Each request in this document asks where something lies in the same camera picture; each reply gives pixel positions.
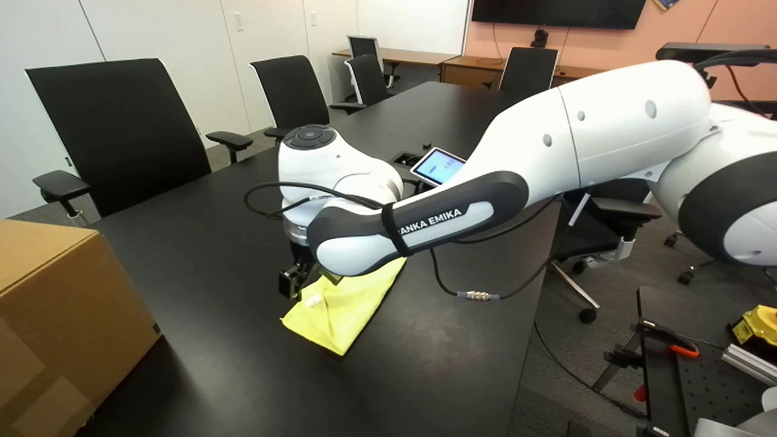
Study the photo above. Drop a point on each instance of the yellow object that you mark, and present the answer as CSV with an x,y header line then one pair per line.
x,y
761,325

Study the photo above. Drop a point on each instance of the aluminium extrusion bar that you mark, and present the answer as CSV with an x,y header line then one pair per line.
x,y
748,362

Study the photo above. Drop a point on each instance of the black breadboard stand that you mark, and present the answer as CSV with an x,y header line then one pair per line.
x,y
711,398

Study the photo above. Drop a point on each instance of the black wall television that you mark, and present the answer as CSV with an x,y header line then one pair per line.
x,y
558,10

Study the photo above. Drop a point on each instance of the yellow towel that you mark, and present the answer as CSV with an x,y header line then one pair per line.
x,y
348,316

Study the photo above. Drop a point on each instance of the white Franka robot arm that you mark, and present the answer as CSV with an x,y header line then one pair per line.
x,y
607,130

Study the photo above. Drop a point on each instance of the brown cardboard box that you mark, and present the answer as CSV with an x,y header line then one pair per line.
x,y
64,325

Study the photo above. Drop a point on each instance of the wooden credenza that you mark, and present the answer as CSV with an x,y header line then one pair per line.
x,y
468,71

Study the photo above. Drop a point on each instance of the black overhead mount bar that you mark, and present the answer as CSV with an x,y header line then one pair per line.
x,y
704,53

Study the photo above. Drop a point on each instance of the black white-framed office chair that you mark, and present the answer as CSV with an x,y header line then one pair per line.
x,y
614,211
686,275

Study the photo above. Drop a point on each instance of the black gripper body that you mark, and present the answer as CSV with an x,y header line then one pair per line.
x,y
295,281

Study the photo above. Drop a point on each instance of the white tablet on stand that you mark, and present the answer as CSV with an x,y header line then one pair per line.
x,y
437,167

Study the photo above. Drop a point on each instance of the black webcam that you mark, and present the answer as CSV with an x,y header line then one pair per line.
x,y
539,37

